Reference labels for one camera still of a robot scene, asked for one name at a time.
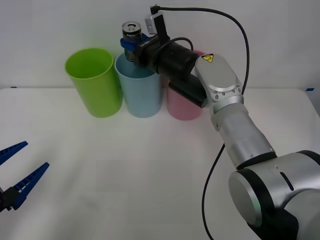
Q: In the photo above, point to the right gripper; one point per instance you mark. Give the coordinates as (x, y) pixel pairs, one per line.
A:
(148, 53)

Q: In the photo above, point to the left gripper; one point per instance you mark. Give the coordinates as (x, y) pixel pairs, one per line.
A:
(3, 201)

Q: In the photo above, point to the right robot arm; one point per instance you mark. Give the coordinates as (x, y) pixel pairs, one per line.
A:
(225, 80)

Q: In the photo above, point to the pale blue plastic bin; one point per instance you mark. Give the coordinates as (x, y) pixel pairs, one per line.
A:
(141, 97)

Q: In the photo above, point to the dark drink can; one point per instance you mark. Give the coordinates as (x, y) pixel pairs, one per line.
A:
(132, 32)

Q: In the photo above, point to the pink plastic bin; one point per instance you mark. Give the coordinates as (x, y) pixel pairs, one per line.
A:
(181, 107)

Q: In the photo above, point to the green plastic bin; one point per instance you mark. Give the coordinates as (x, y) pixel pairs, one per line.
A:
(97, 95)

